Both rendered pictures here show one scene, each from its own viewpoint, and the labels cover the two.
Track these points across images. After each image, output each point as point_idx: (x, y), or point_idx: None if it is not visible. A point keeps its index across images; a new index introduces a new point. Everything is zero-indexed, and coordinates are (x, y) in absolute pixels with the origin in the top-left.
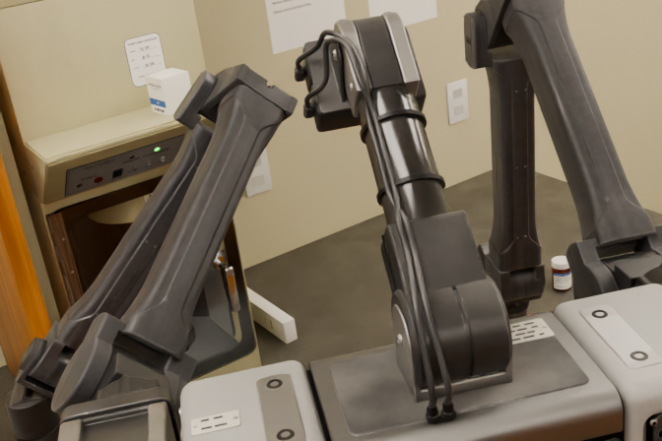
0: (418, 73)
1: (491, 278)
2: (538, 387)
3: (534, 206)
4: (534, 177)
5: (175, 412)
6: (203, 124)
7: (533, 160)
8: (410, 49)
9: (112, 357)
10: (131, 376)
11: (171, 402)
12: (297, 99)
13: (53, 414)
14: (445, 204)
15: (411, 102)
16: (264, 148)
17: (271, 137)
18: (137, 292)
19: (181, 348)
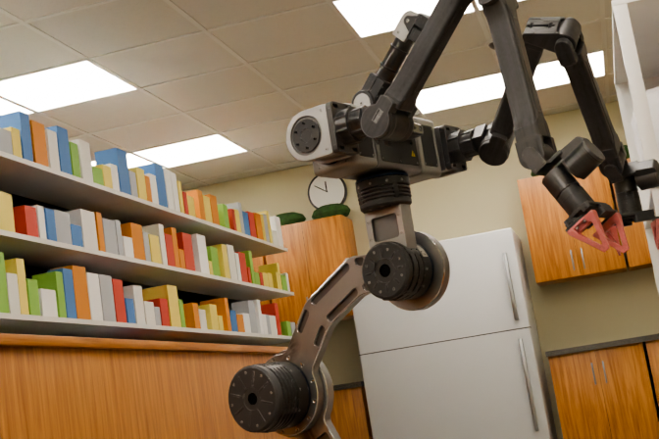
0: (393, 31)
1: (361, 90)
2: None
3: (508, 100)
4: (503, 80)
5: (443, 133)
6: (577, 44)
7: (500, 70)
8: (397, 24)
9: (488, 125)
10: (475, 129)
11: (440, 128)
12: (523, 33)
13: (617, 186)
14: (378, 71)
15: (393, 40)
16: (557, 57)
17: (555, 51)
18: (586, 126)
19: (490, 129)
